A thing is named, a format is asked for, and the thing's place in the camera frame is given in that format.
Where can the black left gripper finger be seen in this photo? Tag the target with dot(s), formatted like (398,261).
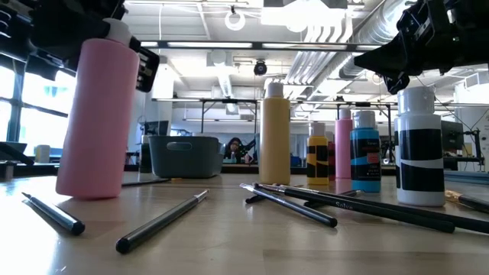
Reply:
(68,42)

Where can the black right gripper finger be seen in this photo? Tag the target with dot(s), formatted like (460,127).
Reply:
(397,84)
(389,57)

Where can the large pink labelled paint bottle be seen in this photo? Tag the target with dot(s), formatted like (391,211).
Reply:
(95,122)

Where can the large yellow paint bottle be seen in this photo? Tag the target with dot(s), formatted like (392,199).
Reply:
(274,145)

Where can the small white black-label paint bottle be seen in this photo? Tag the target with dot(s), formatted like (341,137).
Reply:
(420,160)

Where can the small blue paint bottle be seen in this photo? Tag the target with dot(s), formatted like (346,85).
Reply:
(365,160)

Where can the small yellow paint bottle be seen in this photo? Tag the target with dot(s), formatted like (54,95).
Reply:
(317,160)

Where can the black monitor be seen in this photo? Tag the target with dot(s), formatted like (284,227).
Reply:
(452,135)
(156,128)

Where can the person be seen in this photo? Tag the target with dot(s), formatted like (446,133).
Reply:
(233,149)

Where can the white container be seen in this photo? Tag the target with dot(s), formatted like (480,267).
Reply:
(43,153)

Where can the black paintbrush Solve print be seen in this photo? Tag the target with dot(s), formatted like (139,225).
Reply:
(382,212)

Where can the orange-bristle black paintbrush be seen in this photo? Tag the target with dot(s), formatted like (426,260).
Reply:
(473,202)

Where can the thin orange-tip black paintbrush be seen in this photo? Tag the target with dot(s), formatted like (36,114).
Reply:
(256,198)

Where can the black background rig frame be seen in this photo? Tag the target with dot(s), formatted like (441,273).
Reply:
(229,101)

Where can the black ceiling camera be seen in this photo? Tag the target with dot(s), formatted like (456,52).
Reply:
(260,68)

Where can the black overhead frame bar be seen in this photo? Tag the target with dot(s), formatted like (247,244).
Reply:
(260,46)

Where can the black aluminium table frame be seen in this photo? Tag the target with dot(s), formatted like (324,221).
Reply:
(244,169)

